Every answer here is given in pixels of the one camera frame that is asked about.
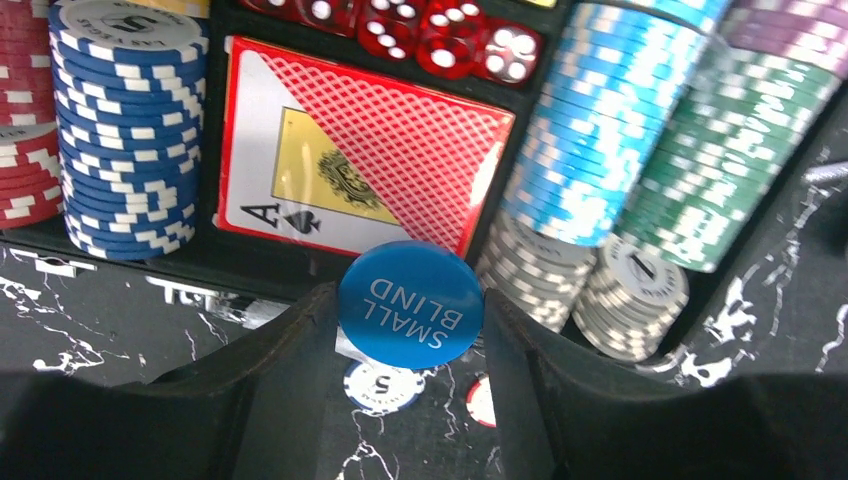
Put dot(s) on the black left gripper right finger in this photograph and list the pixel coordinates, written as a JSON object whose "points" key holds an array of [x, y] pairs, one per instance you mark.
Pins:
{"points": [[563, 412]]}

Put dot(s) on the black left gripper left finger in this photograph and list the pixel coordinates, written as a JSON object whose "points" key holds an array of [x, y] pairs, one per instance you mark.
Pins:
{"points": [[253, 409]]}

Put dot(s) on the blue small blind button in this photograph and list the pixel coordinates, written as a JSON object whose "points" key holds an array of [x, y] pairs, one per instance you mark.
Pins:
{"points": [[410, 304]]}

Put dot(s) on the red playing card deck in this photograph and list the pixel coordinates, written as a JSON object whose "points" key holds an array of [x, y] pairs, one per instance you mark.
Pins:
{"points": [[325, 155]]}

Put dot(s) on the white-grey poker chip stack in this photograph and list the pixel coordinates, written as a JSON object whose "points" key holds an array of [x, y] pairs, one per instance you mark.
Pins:
{"points": [[629, 302], [541, 275]]}

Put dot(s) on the red poker chip stack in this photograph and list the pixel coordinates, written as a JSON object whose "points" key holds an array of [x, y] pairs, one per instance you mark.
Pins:
{"points": [[30, 170]]}

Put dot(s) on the green poker chip stack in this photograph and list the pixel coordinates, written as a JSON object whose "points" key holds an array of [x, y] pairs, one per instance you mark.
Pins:
{"points": [[727, 140]]}

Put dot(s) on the light blue poker chip stack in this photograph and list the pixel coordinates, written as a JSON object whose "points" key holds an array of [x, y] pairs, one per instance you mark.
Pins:
{"points": [[619, 69]]}

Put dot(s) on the dark blue poker chip stack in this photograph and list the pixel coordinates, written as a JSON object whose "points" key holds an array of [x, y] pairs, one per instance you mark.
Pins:
{"points": [[129, 90]]}

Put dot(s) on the red dice row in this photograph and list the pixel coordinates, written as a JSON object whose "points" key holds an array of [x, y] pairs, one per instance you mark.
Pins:
{"points": [[448, 39]]}

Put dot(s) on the yellow poker chip stack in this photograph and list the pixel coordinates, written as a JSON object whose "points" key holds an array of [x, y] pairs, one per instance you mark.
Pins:
{"points": [[193, 8]]}

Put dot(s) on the purple poker chip stack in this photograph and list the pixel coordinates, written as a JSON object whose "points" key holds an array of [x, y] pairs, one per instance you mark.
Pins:
{"points": [[813, 32]]}

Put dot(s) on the white PVC pipe frame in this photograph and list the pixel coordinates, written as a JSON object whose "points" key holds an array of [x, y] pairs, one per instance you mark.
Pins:
{"points": [[825, 174]]}

